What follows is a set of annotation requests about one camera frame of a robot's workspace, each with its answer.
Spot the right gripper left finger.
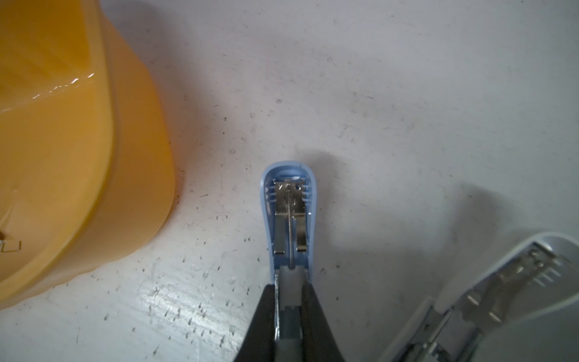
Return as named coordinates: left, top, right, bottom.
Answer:
left=234, top=284, right=275, bottom=362

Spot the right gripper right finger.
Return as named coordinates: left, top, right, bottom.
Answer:
left=300, top=282, right=345, bottom=362

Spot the yellow plastic tray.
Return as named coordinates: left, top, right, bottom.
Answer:
left=1, top=1, right=176, bottom=308

